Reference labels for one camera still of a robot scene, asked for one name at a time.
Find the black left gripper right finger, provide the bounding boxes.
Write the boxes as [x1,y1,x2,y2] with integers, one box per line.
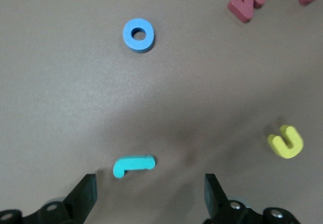
[203,173,301,224]

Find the maroon foam letter z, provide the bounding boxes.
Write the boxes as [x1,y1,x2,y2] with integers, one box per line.
[227,0,266,24]

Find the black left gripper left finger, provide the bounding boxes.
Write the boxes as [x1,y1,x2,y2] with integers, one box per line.
[0,173,98,224]

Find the yellow foam letter u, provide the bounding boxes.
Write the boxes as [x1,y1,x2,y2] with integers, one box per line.
[267,124,304,159]

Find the cyan foam letter l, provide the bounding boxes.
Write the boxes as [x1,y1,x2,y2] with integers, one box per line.
[112,154,155,179]

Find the blue foam letter o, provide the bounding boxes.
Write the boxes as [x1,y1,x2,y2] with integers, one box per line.
[122,18,155,53]

